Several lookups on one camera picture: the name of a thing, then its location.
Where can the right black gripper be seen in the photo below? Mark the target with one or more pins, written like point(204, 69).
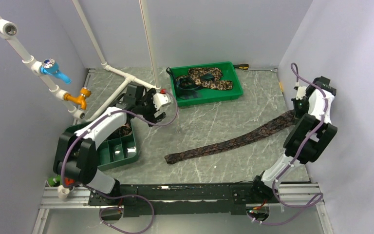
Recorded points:
point(298, 115)

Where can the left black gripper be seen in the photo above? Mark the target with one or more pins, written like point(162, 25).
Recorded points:
point(151, 117)

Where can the dark orange patterned tie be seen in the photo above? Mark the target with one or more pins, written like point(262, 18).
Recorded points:
point(266, 130)

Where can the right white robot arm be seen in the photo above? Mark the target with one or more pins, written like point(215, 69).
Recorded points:
point(312, 133)

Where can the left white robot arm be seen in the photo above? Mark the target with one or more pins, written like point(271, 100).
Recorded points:
point(116, 115)

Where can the rolled tie in organizer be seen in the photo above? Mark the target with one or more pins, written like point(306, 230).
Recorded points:
point(125, 129)

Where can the dark blue tie in tray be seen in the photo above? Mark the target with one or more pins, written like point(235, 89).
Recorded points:
point(183, 93)

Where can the silver wrench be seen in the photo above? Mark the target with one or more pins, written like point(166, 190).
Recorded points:
point(274, 70)

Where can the green compartment organizer box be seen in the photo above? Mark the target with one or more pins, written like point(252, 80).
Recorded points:
point(111, 153)

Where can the green tray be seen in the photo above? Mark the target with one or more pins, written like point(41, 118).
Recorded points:
point(210, 95)

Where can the brown floral tie in tray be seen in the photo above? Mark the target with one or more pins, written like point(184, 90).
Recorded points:
point(203, 78)

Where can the yellow black screwdriver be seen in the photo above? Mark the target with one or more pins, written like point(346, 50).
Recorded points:
point(242, 66)

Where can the orange faucet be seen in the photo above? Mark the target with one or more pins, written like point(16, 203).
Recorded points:
point(80, 100)

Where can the red pipe fitting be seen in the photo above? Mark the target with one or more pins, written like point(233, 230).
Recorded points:
point(69, 182)

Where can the blue faucet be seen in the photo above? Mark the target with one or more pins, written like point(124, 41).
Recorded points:
point(51, 67)

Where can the white pipe fitting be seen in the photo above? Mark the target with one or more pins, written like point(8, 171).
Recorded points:
point(62, 192)

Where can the green pipe fitting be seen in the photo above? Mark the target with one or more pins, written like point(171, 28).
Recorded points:
point(54, 181)

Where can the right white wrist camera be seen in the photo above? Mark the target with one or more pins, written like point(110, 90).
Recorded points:
point(300, 92)

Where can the aluminium frame rail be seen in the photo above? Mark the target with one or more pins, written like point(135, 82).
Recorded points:
point(80, 197)

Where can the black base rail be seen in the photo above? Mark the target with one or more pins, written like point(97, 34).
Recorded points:
point(181, 208)

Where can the white PVC pipe frame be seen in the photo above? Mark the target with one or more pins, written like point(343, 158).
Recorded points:
point(8, 31)

